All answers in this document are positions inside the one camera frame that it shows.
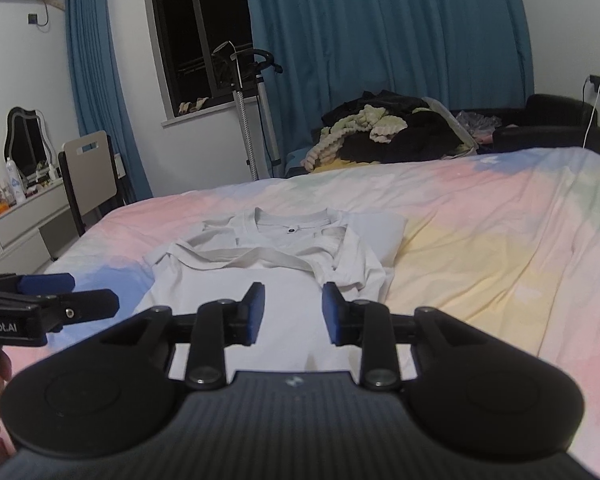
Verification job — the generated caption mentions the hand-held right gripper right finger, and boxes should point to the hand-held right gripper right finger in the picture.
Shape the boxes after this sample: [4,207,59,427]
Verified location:
[321,281,487,392]

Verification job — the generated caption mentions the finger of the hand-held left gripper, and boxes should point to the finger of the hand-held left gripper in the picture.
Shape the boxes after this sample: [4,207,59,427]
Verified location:
[0,272,77,296]
[42,288,121,334]

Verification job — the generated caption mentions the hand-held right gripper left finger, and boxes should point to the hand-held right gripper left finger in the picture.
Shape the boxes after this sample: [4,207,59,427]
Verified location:
[97,281,267,392]

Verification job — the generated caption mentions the white t-shirt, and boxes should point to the white t-shirt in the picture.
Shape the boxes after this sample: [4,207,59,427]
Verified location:
[130,206,408,377]

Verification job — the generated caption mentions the pile of dark clothes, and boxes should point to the pile of dark clothes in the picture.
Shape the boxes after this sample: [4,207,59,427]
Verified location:
[321,90,481,164]

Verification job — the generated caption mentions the white dresser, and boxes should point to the white dresser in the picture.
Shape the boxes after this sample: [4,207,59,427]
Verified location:
[0,179,82,277]

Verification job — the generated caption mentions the white spray bottle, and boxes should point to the white spray bottle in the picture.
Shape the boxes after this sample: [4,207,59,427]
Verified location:
[6,157,27,206]

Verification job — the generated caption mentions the ornate black framed mirror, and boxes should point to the ornate black framed mirror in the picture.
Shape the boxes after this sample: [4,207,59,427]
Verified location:
[4,106,57,182]

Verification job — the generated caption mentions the yellow cloth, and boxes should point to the yellow cloth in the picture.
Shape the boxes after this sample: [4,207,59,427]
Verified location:
[311,156,367,174]

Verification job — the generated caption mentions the pastel tie-dye blanket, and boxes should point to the pastel tie-dye blanket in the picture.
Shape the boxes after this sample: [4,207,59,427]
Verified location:
[42,147,600,479]

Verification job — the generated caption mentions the garment steamer stand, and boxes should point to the garment steamer stand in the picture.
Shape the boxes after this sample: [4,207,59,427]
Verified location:
[211,40,284,182]

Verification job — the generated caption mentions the fluffy cream green garment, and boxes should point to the fluffy cream green garment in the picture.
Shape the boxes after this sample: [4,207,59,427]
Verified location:
[301,103,409,172]

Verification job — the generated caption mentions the narrow blue curtain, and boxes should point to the narrow blue curtain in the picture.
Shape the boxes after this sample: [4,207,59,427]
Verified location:
[62,0,154,207]

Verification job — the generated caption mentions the socks on window sill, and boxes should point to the socks on window sill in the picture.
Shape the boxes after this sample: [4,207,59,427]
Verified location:
[178,96,212,115]

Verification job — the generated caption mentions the clear plastic bag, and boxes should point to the clear plastic bag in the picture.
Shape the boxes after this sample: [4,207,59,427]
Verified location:
[454,110,504,142]

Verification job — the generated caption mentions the wide blue curtain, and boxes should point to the wide blue curtain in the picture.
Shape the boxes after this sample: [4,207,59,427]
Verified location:
[242,0,537,162]

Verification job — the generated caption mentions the window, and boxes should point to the window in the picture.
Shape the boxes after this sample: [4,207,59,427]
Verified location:
[146,0,262,127]

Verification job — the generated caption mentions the black sofa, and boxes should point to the black sofa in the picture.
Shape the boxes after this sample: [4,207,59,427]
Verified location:
[491,93,600,157]

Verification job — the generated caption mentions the cream chair with dark frame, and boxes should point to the cream chair with dark frame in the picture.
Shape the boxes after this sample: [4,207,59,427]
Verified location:
[57,130,127,237]

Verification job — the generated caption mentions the white charger cable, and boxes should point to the white charger cable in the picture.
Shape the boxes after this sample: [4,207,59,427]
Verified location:
[581,84,600,149]

